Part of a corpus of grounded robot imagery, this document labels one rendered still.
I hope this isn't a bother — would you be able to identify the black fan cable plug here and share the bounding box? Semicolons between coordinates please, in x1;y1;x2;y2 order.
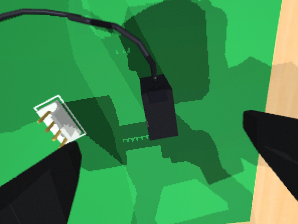
0;9;178;141

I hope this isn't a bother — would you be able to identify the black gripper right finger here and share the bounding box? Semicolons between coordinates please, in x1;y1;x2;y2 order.
242;110;298;202

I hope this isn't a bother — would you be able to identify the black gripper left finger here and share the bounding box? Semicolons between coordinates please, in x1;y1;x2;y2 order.
0;141;82;224

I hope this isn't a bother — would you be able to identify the green circuit board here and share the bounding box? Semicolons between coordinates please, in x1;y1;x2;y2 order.
0;0;282;224

